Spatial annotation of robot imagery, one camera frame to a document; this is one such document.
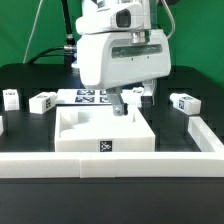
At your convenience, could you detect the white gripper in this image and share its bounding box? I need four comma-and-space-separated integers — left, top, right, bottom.
77, 29, 171, 116

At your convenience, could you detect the white square tabletop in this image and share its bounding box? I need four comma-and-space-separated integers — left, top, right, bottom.
54, 106, 156, 152

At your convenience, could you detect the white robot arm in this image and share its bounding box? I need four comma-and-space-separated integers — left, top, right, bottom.
76, 0, 171, 116

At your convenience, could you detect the white marker board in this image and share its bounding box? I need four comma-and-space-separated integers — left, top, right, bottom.
56, 89, 110, 105

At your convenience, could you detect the white U-shaped fence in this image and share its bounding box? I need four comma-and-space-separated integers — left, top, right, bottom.
0, 116, 224, 179

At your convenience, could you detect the black cable with connector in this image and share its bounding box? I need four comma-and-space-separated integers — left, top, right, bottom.
26, 0, 79, 66

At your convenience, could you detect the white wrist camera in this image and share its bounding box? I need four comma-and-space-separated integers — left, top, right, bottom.
76, 0, 151, 35

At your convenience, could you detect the white thin cable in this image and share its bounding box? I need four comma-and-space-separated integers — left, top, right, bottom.
22, 0, 44, 65

